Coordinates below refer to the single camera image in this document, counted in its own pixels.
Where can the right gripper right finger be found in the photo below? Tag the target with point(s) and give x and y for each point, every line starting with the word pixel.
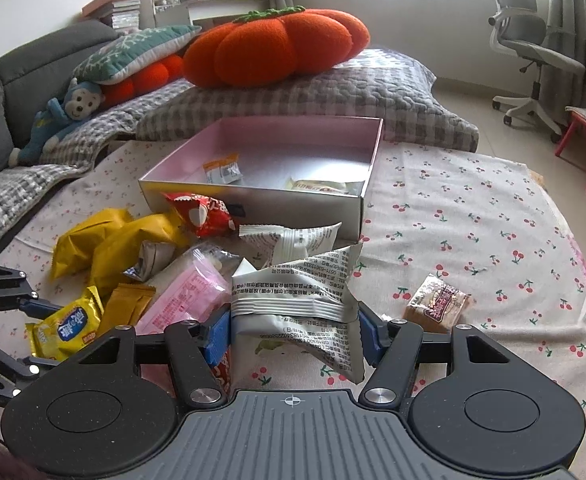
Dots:
pixel 392 348

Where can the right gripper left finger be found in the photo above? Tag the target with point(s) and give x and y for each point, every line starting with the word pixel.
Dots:
pixel 194 349

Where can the pink snack packet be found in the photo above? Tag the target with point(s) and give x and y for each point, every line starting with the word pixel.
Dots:
pixel 190 289

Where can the white text snack packet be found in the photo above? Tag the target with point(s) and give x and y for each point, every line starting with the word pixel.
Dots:
pixel 306 302

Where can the red snack packet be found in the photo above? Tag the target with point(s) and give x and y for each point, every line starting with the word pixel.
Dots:
pixel 204 216

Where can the brown bread snack packet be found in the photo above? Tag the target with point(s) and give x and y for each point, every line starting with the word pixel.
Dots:
pixel 437 306

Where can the yellow blue snack packet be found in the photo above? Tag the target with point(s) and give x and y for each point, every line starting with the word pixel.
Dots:
pixel 68 330

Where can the orange yellow wafer packet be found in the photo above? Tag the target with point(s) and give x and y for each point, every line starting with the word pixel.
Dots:
pixel 125 306

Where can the grey checked sofa cover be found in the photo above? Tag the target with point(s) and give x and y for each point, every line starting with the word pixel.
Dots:
pixel 22 188

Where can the small silver blue wrapper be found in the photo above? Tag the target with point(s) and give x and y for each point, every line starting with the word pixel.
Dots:
pixel 152 258

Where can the cherry print cloth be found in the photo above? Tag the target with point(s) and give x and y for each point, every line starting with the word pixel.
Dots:
pixel 480 224

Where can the large yellow snack bag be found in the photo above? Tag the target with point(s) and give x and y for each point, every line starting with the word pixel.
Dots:
pixel 120 250

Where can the cream packet in box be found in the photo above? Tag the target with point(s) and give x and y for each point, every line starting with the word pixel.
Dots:
pixel 319 186

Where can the small orange white packet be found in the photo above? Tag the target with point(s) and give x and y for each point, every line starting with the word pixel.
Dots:
pixel 224 170

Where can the pink cardboard box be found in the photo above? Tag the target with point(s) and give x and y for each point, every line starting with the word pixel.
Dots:
pixel 272 149

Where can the dark grey sofa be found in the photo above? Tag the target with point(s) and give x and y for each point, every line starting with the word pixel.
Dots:
pixel 32 74

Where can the blue monkey plush toy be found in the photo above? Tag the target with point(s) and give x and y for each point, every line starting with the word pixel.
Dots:
pixel 59 118

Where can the green snowflake pillow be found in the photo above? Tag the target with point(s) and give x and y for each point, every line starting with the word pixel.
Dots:
pixel 131 53

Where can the grey checked quilted cushion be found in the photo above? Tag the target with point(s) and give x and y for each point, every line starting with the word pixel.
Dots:
pixel 377 83

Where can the small orange pumpkin cushion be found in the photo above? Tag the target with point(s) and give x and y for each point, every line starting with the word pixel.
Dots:
pixel 149 79

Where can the stack of books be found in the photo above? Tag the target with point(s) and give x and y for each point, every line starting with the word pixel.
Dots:
pixel 118 14

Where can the orange pumpkin plush cushion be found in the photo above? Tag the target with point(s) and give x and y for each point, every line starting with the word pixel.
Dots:
pixel 265 47

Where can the grey office chair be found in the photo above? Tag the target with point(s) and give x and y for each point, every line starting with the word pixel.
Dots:
pixel 517 29

